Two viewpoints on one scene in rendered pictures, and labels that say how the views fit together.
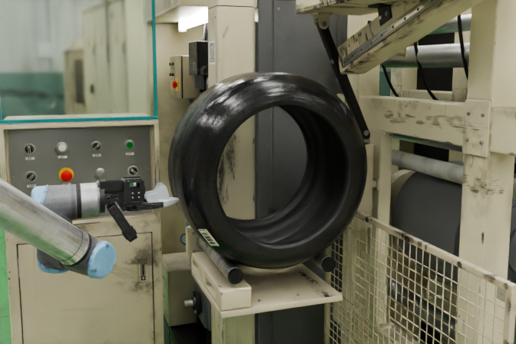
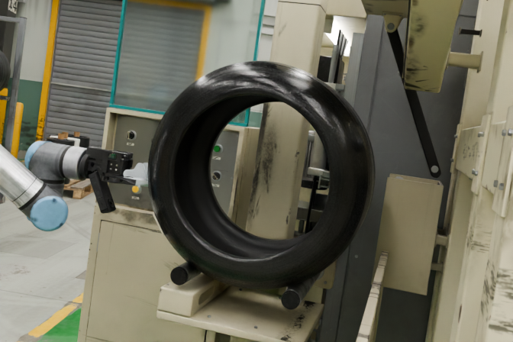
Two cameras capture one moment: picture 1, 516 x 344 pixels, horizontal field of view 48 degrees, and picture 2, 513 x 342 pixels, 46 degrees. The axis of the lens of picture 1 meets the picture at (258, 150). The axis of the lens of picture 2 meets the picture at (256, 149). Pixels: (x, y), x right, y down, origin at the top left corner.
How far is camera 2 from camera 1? 95 cm
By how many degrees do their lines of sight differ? 34
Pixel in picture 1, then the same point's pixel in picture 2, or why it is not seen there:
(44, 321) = (108, 300)
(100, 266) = (42, 217)
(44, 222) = not seen: outside the picture
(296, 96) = (272, 86)
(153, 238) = not seen: hidden behind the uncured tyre
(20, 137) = (126, 123)
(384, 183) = (456, 242)
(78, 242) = (24, 187)
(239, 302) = (177, 306)
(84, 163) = not seen: hidden behind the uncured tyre
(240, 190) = (273, 206)
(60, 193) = (50, 148)
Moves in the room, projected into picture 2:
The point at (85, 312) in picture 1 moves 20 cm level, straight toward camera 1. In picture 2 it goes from (143, 304) to (117, 319)
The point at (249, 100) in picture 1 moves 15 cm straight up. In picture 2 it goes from (218, 84) to (227, 20)
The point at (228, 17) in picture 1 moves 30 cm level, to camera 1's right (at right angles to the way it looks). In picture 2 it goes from (288, 14) to (384, 16)
